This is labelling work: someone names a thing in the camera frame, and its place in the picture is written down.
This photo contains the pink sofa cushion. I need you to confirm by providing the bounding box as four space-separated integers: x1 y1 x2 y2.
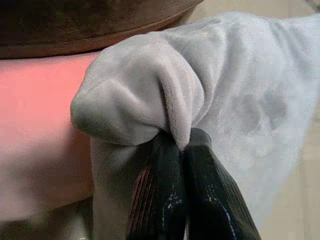
0 52 107 222

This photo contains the brown leather sofa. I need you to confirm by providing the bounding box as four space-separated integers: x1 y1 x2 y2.
0 0 204 60

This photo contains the grey plush pillow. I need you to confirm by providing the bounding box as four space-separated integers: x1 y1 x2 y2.
70 10 320 240

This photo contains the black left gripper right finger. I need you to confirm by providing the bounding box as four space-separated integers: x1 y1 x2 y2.
183 126 262 240

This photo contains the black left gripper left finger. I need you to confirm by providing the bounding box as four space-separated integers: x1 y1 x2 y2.
126 129 188 240

